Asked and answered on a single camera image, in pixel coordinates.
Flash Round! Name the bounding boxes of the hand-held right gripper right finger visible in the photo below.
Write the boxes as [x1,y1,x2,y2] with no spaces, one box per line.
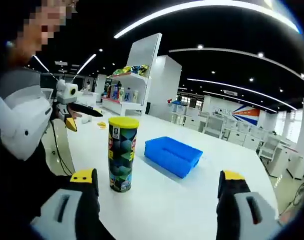
[216,170,284,240]

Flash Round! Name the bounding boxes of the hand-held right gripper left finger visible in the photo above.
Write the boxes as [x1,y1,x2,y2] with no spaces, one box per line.
[30,168,101,240]

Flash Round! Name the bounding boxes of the yellow chip container lid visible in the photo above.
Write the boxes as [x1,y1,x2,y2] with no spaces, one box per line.
[108,116,140,129]

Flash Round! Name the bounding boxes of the patterned chip container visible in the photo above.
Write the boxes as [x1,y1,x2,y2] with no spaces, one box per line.
[108,122,140,193]

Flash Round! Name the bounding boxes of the blue plastic box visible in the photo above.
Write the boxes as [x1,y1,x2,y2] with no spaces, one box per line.
[144,136,203,180]

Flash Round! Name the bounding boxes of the person's right hand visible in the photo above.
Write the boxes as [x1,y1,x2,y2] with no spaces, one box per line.
[278,207,293,227]

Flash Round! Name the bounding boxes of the white grey chest device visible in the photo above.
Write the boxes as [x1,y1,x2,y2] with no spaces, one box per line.
[0,68,54,161]

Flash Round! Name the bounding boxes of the white display shelf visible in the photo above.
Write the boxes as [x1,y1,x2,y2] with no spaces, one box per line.
[101,72,152,116]

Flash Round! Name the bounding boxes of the person's dark-clothed torso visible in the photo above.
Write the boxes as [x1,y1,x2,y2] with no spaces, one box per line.
[0,139,76,226]

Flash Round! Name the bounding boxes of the colourful snack packets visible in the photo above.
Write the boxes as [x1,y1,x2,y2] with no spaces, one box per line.
[112,64,150,77]

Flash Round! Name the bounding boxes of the white office chair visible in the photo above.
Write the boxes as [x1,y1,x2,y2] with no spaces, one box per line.
[258,136,280,162]

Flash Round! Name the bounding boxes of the white table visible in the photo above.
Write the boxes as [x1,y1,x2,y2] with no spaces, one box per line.
[66,109,279,240]

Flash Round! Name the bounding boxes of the row of white office desks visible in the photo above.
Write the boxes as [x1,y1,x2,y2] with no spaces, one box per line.
[171,109,304,179]

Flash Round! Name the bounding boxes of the white pillar cabinet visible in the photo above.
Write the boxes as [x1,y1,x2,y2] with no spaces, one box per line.
[148,54,183,121]

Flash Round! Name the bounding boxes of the curved ceiling light strip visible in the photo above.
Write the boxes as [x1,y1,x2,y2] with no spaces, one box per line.
[113,0,300,40]

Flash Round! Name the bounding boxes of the black chest device cable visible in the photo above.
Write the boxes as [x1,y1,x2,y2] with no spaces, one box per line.
[50,119,74,176]

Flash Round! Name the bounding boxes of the striped wall poster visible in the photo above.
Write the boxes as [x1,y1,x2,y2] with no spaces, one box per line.
[212,102,260,126]

